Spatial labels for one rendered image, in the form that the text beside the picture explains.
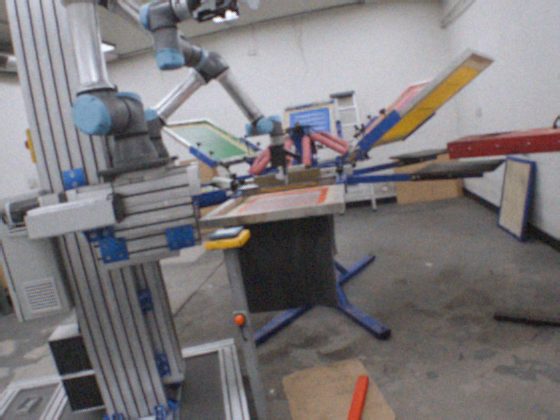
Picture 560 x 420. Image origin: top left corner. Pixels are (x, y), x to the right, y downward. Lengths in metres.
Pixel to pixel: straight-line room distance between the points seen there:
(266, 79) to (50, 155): 5.05
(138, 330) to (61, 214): 0.62
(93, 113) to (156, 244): 0.48
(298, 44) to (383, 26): 1.28
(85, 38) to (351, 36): 5.34
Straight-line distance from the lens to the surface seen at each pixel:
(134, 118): 1.35
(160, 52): 1.16
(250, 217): 1.57
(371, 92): 6.25
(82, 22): 1.33
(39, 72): 1.66
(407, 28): 6.45
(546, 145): 2.17
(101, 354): 1.76
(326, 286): 1.72
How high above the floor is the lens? 1.27
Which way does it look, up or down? 10 degrees down
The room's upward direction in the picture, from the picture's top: 9 degrees counter-clockwise
